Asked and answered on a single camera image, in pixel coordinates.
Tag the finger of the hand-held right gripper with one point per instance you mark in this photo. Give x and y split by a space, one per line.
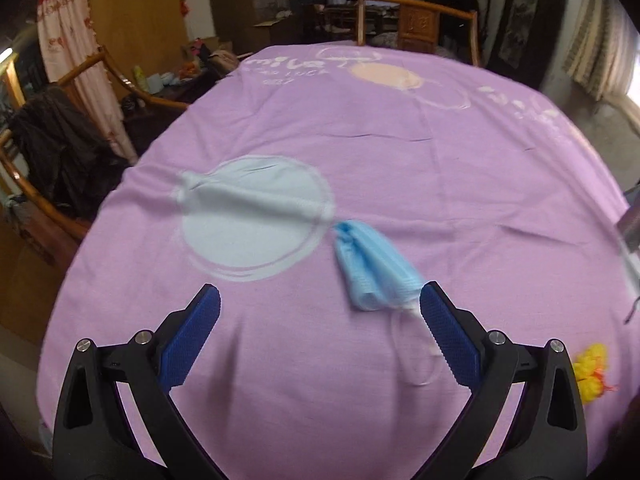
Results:
632 232

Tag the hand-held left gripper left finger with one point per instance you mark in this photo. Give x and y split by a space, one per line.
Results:
192 335

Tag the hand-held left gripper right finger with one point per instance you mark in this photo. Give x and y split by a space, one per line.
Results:
447 332

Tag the blue face mask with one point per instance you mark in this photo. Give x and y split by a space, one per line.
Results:
370 265

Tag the yellow fluffy toy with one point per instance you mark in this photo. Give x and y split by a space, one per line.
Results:
590 365

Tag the pink printed tablecloth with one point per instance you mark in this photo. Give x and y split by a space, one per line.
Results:
400 160

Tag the striped beige curtain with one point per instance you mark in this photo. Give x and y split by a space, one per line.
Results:
600 35

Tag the dark jacket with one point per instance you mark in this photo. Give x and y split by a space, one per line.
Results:
60 150

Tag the wooden armchair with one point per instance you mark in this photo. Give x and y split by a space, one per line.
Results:
165 102

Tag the dark framed painting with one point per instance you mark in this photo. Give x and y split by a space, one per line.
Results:
525 15

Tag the green plastic bottle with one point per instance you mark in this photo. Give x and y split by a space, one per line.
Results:
140 76

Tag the carved wooden chair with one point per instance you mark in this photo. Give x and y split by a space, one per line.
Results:
420 22

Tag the cardboard box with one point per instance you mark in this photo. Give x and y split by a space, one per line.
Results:
272 32

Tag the red and white curtain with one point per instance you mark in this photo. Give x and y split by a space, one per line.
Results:
65 25

